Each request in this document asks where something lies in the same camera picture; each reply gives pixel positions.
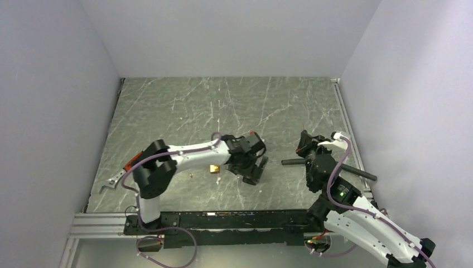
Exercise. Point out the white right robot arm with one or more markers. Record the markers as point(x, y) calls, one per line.
point(342, 208)

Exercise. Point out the adjustable wrench red handle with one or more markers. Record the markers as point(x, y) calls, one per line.
point(112, 182)

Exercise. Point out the brass padlock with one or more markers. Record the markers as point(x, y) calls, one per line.
point(214, 169)

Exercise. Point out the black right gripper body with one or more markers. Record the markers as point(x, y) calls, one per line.
point(308, 151)

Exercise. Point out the black foam tube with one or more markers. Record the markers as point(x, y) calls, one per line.
point(344, 167)

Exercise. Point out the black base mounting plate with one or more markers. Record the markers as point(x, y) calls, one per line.
point(245, 227)

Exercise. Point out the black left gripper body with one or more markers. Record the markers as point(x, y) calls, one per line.
point(250, 162)

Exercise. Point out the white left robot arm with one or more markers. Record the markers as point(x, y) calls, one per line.
point(153, 168)

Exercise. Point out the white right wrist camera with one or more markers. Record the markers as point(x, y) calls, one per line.
point(336, 142)

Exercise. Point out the black padlock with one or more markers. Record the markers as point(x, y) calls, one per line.
point(249, 177)

